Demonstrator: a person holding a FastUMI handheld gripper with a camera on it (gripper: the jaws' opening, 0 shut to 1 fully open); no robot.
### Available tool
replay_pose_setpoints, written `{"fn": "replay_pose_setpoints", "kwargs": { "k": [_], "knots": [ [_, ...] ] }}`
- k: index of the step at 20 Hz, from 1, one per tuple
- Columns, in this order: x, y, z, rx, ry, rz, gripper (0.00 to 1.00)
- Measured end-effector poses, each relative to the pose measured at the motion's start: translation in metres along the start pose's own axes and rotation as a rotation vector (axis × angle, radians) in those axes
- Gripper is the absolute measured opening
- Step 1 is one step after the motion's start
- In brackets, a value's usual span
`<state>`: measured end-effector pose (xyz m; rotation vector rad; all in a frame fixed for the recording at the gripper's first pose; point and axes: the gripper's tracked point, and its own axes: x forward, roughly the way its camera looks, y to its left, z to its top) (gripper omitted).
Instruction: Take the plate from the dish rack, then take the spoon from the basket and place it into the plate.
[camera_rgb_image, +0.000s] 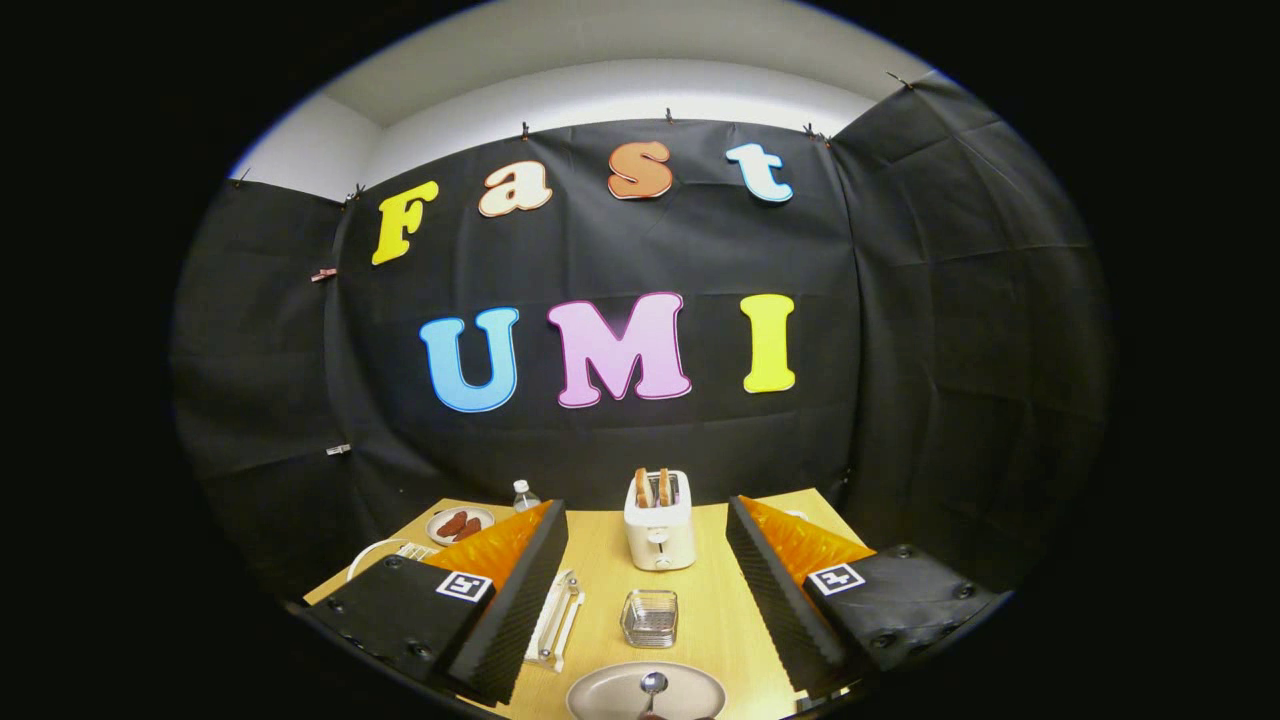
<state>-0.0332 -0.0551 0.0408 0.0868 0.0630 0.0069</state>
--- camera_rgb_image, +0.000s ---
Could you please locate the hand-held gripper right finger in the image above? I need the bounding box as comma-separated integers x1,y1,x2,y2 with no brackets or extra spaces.
725,494,1001,701

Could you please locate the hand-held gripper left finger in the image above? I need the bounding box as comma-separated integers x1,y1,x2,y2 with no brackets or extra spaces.
305,499,569,706

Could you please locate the white wire dish rack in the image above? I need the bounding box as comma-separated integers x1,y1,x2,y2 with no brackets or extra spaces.
346,537,587,673

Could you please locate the large grey plate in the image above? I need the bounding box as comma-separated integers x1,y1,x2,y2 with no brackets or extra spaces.
566,661,728,720

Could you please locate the metal wire basket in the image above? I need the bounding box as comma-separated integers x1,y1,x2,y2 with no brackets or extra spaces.
620,589,680,649

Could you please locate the small cream plate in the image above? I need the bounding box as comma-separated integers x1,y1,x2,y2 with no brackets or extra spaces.
426,506,496,546

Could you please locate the white toaster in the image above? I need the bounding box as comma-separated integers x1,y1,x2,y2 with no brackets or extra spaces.
623,470,697,572

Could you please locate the black backdrop cloth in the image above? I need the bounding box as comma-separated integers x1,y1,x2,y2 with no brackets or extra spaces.
170,75,1116,601

